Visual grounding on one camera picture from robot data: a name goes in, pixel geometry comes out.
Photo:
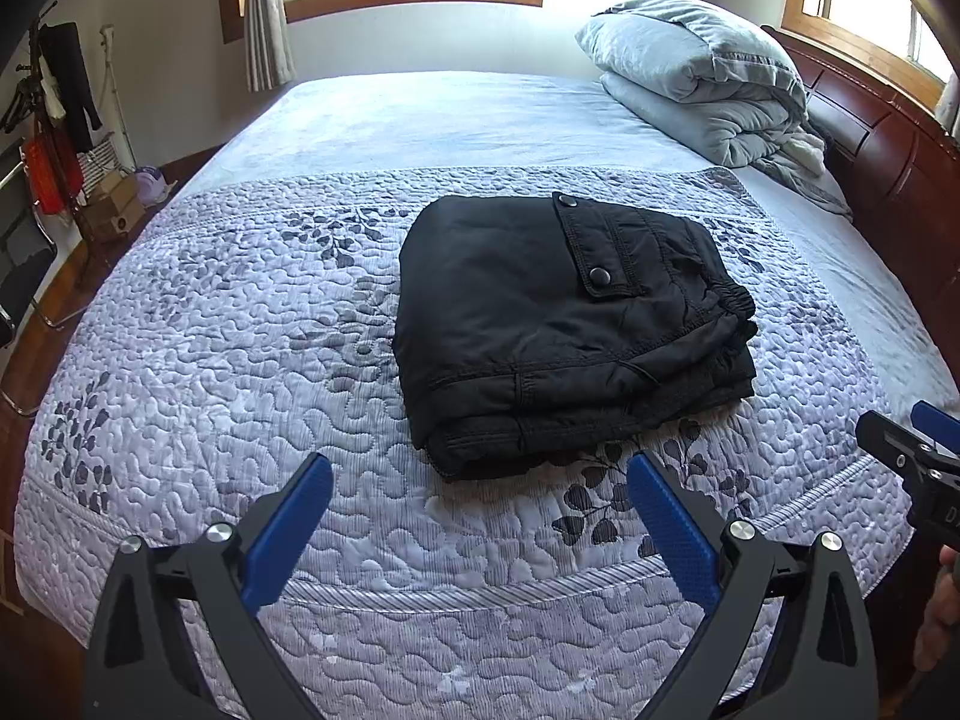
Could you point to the red hanging garment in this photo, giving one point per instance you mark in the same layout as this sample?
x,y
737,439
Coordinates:
x,y
52,172

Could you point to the stack of cardboard boxes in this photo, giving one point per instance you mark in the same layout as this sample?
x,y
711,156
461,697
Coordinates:
x,y
112,206

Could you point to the light blue bed sheet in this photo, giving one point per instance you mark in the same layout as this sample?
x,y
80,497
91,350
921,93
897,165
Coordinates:
x,y
450,120

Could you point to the black hanging garment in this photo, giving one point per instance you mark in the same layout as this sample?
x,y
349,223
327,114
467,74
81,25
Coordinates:
x,y
71,82

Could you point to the black chrome chair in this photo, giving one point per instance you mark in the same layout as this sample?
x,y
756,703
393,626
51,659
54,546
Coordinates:
x,y
19,262

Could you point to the grey quilted bedspread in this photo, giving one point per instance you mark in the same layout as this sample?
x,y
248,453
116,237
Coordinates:
x,y
225,360

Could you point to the folded grey duvet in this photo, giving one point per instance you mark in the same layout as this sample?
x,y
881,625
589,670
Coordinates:
x,y
697,82

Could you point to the person's right hand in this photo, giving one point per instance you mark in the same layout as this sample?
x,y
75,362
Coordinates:
x,y
945,607

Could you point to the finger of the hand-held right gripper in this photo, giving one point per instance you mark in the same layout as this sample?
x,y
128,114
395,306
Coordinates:
x,y
889,439
937,427

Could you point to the grey striped curtain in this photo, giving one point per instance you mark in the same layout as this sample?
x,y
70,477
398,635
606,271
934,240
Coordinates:
x,y
266,22

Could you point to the white radiator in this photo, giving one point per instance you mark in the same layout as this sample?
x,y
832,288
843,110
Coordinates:
x,y
97,165

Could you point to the wooden coat rack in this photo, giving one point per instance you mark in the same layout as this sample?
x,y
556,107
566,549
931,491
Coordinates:
x,y
34,90

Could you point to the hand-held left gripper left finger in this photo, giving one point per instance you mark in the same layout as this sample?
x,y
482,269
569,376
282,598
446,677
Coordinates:
x,y
285,532

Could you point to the black pants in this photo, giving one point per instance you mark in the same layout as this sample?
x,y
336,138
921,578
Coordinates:
x,y
487,300

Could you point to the dark wooden headboard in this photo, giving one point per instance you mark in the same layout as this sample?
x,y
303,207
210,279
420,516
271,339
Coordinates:
x,y
885,135

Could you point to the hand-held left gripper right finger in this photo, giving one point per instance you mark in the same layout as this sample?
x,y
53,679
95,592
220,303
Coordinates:
x,y
671,529

